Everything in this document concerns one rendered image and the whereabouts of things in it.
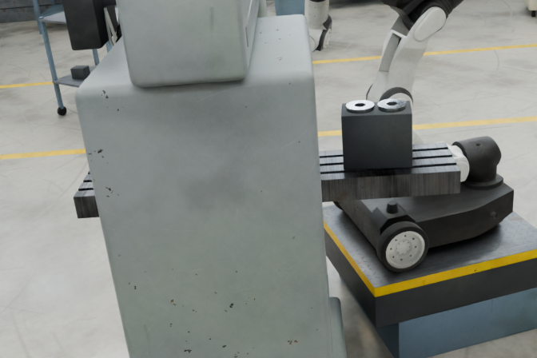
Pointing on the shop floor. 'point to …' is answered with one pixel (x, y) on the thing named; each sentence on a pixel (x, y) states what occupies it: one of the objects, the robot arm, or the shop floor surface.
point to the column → (214, 204)
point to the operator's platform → (441, 287)
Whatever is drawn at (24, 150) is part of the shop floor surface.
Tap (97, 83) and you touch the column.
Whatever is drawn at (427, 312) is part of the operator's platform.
